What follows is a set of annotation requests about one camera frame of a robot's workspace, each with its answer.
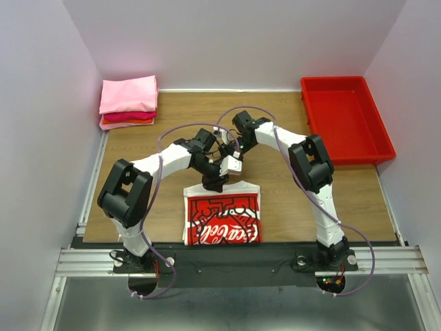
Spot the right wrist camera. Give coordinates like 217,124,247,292
213,126,234,144

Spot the magenta folded shirt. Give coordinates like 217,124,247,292
103,111,157,121

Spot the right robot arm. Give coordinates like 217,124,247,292
232,110,349,269

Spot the red plastic bin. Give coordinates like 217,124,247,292
300,76,396,166

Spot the pink bottom folded shirt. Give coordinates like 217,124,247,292
99,121,154,131

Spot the white t shirt red print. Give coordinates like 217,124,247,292
183,181,263,245

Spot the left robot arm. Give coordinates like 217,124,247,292
97,129,229,272

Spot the light pink folded shirt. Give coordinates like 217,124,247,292
99,75,159,114

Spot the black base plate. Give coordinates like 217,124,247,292
110,243,358,292

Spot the orange folded shirt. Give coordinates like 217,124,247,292
101,119,154,126

